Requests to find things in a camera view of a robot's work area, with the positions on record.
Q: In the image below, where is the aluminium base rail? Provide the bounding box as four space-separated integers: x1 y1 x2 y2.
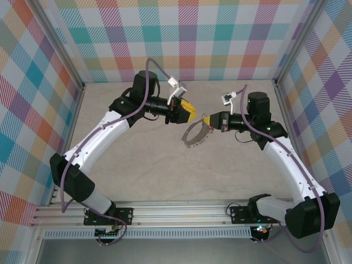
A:
30 200 335 228

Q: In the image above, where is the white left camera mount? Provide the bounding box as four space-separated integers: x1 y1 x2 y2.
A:
167 76 181 107

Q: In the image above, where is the aluminium frame post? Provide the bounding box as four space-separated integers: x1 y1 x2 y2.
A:
273 0 329 87
29 0 86 91

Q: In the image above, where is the aluminium side frame rail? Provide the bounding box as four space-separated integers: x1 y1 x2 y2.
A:
273 81 310 173
46 82 86 207

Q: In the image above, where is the small black electronics board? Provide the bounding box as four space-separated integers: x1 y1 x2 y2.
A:
95 227 121 239
251 224 272 240

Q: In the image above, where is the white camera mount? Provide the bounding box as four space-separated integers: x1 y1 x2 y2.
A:
225 92 237 115
167 76 181 107

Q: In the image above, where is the white slotted cable duct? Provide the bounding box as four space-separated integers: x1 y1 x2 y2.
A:
43 227 252 239

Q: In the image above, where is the thin black right gripper cable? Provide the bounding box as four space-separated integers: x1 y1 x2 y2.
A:
235 129 252 144

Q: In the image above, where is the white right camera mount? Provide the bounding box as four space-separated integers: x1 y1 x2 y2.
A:
225 92 237 115

